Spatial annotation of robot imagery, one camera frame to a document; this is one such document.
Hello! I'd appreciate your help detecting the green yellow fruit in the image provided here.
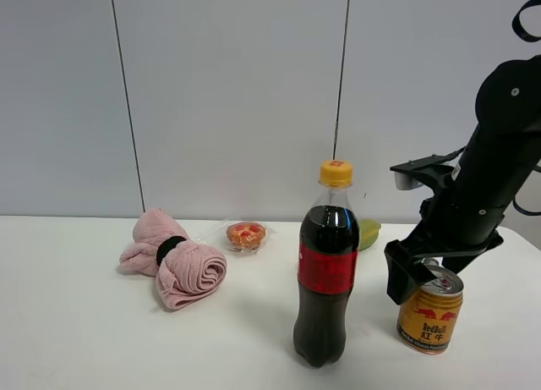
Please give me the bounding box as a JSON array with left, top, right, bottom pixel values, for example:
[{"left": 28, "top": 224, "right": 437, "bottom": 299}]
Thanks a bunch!
[{"left": 358, "top": 218, "right": 381, "bottom": 251}]

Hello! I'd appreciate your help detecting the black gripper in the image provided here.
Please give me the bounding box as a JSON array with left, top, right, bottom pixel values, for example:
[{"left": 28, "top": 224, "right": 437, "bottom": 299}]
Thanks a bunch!
[{"left": 384, "top": 190, "right": 505, "bottom": 305}]

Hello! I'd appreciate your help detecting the cola bottle yellow cap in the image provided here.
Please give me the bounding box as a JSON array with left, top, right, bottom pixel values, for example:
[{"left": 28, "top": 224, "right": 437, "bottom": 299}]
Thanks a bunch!
[{"left": 293, "top": 160, "right": 361, "bottom": 368}]

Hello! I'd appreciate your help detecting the black hair tie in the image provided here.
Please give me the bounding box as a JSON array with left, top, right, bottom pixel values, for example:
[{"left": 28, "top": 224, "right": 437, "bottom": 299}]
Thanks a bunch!
[{"left": 155, "top": 236, "right": 188, "bottom": 266}]

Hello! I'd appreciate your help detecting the gold Red Bull can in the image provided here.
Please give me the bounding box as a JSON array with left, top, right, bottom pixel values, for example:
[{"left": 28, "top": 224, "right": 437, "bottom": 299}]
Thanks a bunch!
[{"left": 396, "top": 261, "right": 464, "bottom": 354}]

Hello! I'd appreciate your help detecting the rolled pink towel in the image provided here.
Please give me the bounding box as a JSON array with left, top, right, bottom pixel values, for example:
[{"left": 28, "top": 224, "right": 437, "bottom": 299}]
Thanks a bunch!
[{"left": 119, "top": 208, "right": 227, "bottom": 310}]

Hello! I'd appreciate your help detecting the wrapped fruit tart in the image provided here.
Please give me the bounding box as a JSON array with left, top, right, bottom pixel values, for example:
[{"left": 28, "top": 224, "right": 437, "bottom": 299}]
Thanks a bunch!
[{"left": 194, "top": 219, "right": 277, "bottom": 255}]

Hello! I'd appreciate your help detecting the black cable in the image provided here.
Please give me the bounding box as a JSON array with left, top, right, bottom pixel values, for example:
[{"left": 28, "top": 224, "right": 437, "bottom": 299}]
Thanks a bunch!
[{"left": 511, "top": 0, "right": 541, "bottom": 43}]

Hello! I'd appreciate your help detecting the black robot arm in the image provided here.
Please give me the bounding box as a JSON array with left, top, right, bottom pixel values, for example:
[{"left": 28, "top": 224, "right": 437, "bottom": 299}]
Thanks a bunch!
[{"left": 384, "top": 57, "right": 540, "bottom": 305}]

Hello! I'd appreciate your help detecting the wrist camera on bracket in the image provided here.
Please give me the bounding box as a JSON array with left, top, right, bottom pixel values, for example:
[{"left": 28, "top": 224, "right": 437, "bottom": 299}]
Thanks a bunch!
[{"left": 390, "top": 154, "right": 457, "bottom": 192}]

